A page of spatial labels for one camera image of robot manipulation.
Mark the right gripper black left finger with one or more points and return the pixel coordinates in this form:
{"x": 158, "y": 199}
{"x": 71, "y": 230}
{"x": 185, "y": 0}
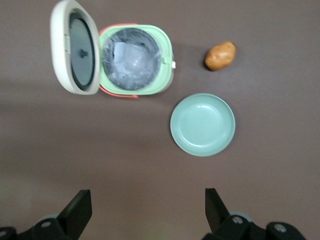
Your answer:
{"x": 75, "y": 212}

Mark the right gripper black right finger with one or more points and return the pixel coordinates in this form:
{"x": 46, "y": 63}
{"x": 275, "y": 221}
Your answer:
{"x": 215, "y": 212}

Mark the cream rice cooker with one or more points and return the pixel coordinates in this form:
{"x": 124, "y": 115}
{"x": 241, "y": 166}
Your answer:
{"x": 58, "y": 50}

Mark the brown table cloth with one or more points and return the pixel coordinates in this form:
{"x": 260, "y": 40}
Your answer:
{"x": 150, "y": 162}

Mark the light green plate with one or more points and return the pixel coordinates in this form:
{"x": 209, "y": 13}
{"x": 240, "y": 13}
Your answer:
{"x": 202, "y": 125}

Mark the brown bread roll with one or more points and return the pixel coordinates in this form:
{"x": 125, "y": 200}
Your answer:
{"x": 220, "y": 56}

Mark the grey metal inner pot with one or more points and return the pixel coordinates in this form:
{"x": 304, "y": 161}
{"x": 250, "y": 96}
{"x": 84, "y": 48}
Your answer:
{"x": 130, "y": 60}

